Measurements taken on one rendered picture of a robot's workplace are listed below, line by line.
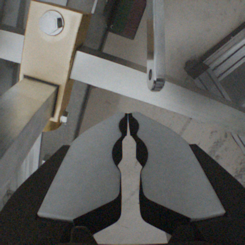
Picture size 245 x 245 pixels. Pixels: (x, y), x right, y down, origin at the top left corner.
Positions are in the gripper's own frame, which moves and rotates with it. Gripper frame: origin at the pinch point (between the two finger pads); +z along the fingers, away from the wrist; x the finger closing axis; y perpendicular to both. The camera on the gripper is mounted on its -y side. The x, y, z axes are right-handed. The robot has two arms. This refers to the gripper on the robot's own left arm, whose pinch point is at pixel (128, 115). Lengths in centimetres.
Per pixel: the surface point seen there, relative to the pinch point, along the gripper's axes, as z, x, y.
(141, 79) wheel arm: 7.7, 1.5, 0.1
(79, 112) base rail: 22.9, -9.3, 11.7
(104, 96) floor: 93, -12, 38
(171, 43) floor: 93, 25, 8
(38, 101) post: 2.7, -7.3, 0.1
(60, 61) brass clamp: 6.7, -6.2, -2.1
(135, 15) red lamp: 22.6, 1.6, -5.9
